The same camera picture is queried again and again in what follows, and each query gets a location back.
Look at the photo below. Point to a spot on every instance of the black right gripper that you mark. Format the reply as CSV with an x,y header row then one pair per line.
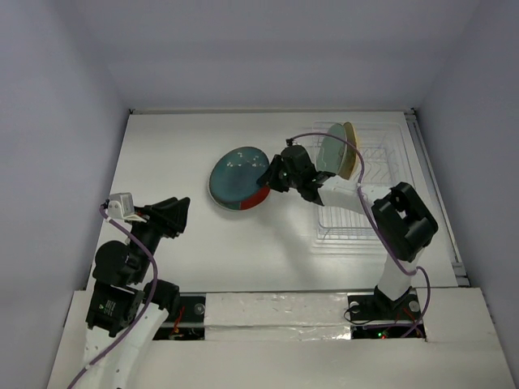
x,y
279,177

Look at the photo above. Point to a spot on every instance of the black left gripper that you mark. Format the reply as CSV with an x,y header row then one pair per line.
x,y
176,214

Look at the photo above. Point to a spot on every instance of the red plate teal flower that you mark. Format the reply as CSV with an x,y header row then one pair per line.
x,y
257,198

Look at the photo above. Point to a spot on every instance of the dark teal brown-rimmed plate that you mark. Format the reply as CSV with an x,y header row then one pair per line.
x,y
234,176

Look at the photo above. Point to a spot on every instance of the light green plate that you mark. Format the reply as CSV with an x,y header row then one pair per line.
x,y
332,154

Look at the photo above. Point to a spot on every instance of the yellow cream plate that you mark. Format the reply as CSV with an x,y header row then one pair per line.
x,y
350,157

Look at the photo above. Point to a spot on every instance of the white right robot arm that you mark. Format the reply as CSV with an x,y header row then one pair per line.
x,y
397,215

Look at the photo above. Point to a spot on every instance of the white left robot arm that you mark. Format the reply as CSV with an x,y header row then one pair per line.
x,y
129,301

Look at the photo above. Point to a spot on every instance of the white foam strip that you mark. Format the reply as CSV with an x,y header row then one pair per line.
x,y
276,317

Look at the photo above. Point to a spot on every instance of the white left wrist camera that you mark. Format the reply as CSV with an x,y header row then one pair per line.
x,y
120,206

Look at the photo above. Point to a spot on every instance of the white wire dish rack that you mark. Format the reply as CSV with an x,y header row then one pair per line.
x,y
383,162

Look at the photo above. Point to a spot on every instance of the aluminium table edge rail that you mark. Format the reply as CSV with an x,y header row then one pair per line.
x,y
437,204

